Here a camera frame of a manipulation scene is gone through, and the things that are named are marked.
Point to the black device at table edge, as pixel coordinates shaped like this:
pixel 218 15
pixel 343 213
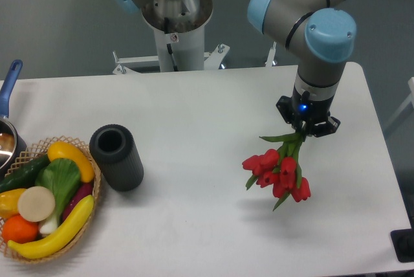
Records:
pixel 403 244

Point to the dark grey ribbed vase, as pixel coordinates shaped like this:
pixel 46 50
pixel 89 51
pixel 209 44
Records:
pixel 114 150

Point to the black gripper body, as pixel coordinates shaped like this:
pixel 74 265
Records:
pixel 311 115

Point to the yellow banana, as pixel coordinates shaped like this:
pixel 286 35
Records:
pixel 61 237

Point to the green cucumber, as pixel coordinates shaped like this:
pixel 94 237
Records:
pixel 25 175

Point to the orange fruit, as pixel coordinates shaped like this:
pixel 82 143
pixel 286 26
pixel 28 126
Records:
pixel 19 230

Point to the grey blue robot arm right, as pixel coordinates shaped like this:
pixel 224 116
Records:
pixel 322 38

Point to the woven wicker basket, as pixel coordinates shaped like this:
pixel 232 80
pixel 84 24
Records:
pixel 34 151

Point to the white frame at right edge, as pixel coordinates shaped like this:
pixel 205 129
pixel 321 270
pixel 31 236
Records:
pixel 401 113

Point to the beige round slice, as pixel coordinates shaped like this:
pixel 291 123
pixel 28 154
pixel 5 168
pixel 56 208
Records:
pixel 36 204

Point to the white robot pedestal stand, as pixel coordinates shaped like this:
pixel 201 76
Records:
pixel 176 52

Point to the yellow bell pepper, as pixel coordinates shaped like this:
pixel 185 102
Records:
pixel 9 201

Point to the blue handled saucepan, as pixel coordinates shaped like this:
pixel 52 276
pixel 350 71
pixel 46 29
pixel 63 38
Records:
pixel 11 143

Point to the yellow squash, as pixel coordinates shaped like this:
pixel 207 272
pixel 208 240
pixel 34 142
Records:
pixel 65 150

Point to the purple sweet potato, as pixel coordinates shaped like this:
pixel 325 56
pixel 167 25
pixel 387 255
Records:
pixel 84 190

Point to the red tulip bouquet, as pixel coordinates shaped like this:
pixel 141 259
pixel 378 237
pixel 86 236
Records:
pixel 280 169

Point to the green bok choy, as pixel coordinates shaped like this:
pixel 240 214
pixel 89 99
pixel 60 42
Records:
pixel 62 178

